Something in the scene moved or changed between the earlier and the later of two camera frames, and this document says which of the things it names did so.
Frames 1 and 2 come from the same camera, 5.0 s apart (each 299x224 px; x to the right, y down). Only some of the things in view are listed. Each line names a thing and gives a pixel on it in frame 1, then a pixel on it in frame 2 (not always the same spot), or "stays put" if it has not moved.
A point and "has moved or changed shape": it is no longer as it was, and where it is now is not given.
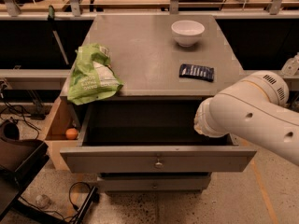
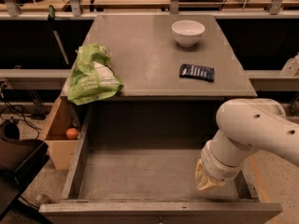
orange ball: [71, 133] stays put
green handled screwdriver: [51, 21] stays put
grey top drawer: [150, 138] has moved or changed shape
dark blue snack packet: [197, 72] stays put
